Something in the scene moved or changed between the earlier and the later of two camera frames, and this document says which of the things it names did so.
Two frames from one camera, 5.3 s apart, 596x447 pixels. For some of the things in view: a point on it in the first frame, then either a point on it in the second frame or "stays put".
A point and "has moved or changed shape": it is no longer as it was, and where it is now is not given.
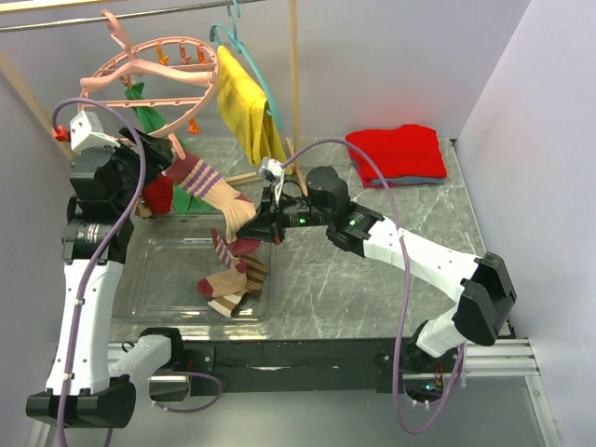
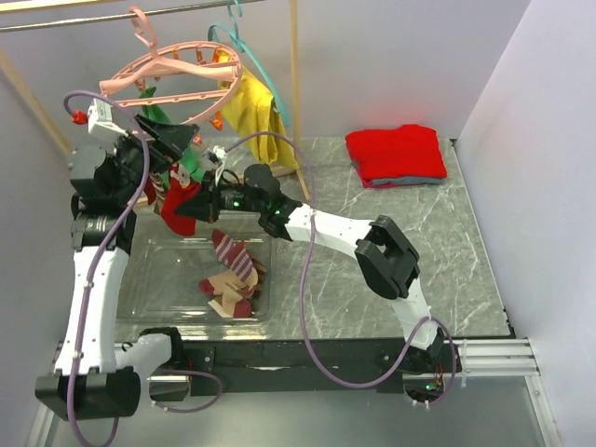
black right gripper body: x=300 y=212 -> x=233 y=197
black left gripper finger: x=156 y=153 -> x=172 y=139
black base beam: x=296 y=365 stays put
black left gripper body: x=130 y=169 stays put
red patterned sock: x=158 y=195 -> x=173 y=195
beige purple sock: x=237 y=209 -> x=236 y=256
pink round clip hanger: x=161 y=85 has moved or changed shape
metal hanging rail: x=128 y=14 stays put
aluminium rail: x=506 y=358 stays put
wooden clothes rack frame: x=291 y=142 stays put
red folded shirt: x=409 y=151 stays put
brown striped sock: x=255 y=274 has moved or changed shape
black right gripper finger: x=264 y=227 -> x=204 y=207
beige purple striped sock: x=228 y=282 stays put
